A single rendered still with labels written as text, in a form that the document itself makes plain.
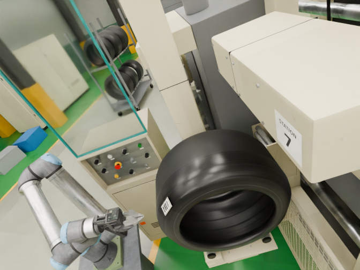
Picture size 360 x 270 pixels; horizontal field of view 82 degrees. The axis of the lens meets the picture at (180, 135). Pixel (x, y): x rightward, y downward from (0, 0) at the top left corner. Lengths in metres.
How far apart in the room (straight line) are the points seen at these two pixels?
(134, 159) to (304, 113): 1.40
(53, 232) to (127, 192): 0.69
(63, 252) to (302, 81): 1.19
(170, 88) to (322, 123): 0.67
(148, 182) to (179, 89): 1.00
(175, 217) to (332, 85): 0.65
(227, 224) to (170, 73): 0.83
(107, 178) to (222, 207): 0.95
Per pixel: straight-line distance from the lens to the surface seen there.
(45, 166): 1.53
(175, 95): 0.93
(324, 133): 0.36
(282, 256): 2.13
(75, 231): 1.11
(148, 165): 1.66
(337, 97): 0.38
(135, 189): 1.79
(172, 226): 0.89
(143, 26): 0.85
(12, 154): 6.16
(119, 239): 1.85
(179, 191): 0.77
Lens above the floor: 1.99
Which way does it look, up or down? 35 degrees down
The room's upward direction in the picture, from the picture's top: 24 degrees counter-clockwise
